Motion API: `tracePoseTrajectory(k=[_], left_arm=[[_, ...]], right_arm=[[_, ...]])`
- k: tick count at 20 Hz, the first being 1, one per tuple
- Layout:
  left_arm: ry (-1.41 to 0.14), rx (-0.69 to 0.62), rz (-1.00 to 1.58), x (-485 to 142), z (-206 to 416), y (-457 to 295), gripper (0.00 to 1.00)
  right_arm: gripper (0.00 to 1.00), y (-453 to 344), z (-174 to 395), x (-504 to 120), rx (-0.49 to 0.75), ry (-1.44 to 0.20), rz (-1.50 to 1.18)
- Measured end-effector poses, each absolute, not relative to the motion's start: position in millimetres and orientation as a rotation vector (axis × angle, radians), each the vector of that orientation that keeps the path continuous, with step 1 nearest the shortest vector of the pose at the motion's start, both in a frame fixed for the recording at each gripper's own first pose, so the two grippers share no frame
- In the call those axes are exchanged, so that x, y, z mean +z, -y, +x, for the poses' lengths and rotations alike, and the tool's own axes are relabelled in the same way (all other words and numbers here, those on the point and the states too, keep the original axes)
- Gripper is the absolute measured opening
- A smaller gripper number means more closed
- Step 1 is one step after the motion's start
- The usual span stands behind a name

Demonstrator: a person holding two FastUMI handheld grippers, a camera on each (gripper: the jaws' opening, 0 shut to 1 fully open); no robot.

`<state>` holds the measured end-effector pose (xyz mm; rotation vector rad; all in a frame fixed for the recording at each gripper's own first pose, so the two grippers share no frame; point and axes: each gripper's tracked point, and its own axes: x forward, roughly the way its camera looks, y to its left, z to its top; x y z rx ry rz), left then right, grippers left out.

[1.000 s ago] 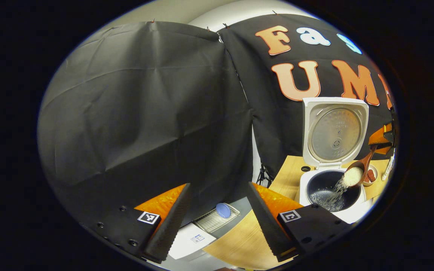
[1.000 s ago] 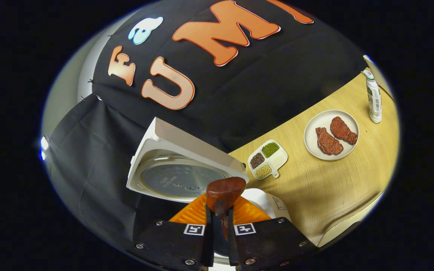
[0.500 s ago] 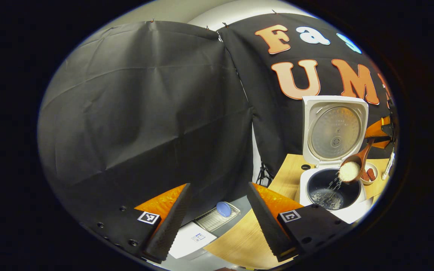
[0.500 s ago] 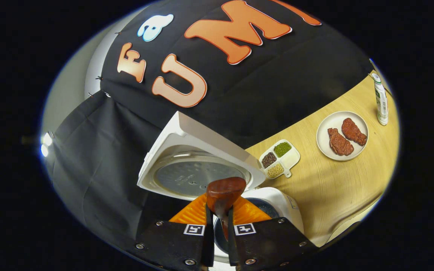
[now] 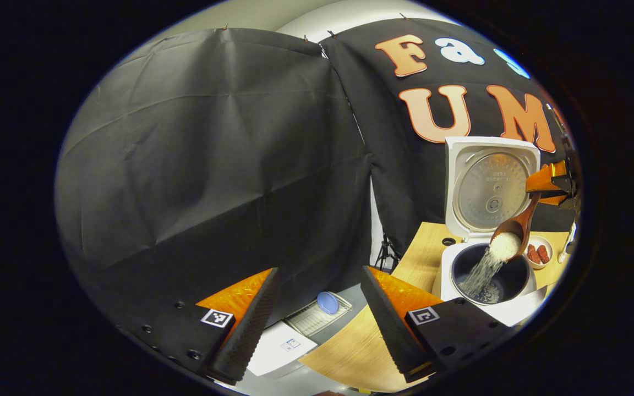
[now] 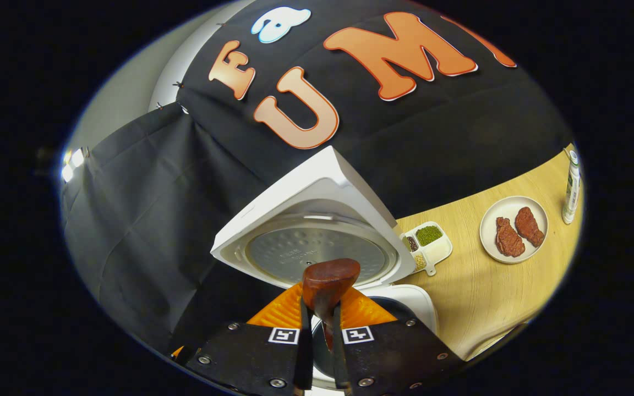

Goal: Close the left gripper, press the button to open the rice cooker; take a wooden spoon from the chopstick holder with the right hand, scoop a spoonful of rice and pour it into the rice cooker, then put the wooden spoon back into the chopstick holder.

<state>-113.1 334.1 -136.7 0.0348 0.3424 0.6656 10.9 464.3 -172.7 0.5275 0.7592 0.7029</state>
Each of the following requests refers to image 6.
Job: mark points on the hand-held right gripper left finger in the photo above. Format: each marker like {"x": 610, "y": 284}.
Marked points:
{"x": 303, "y": 357}

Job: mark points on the white drink bottle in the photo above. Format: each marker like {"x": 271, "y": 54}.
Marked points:
{"x": 572, "y": 190}

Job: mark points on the black backdrop cloth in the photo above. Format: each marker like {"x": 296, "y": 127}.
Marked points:
{"x": 157, "y": 220}

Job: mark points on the white rice cooker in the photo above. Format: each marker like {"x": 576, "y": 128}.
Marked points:
{"x": 317, "y": 187}

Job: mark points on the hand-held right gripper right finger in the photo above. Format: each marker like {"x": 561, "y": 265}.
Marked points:
{"x": 340, "y": 357}

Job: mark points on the white round plate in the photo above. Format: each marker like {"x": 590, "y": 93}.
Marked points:
{"x": 507, "y": 206}

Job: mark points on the white divided grain dish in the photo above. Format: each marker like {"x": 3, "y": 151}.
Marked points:
{"x": 438, "y": 252}

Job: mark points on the brown wooden spoon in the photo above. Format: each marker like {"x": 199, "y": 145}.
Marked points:
{"x": 328, "y": 280}

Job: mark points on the ceiling light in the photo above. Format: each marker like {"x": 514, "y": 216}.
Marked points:
{"x": 72, "y": 164}

